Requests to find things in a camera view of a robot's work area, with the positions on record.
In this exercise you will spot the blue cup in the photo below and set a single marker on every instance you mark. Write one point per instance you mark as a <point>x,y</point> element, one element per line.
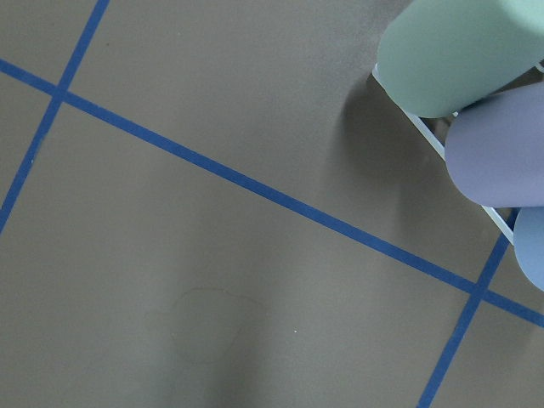
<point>528,244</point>

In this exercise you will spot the mint green cup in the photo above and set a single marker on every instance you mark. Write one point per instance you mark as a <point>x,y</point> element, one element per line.
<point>437,57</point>

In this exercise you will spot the lavender cup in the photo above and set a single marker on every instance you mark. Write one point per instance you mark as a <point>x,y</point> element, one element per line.
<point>494,149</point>

